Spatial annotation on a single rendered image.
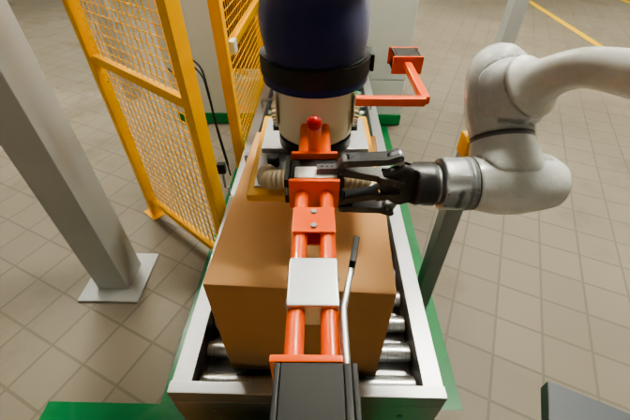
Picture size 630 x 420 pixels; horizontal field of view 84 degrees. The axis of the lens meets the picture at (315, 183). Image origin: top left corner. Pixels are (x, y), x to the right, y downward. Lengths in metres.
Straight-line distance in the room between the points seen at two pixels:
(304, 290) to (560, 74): 0.45
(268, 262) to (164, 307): 1.23
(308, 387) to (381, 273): 0.44
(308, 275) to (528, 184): 0.37
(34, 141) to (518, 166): 1.46
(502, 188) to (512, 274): 1.61
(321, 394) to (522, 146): 0.47
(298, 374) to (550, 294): 1.92
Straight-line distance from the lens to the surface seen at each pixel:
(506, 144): 0.63
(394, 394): 1.04
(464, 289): 2.03
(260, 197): 0.75
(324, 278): 0.44
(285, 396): 0.38
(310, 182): 0.55
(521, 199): 0.63
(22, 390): 2.05
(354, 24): 0.67
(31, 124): 1.53
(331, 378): 0.38
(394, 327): 1.19
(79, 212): 1.74
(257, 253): 0.81
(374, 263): 0.79
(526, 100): 0.63
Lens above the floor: 1.57
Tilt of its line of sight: 40 degrees down
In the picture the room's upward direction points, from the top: straight up
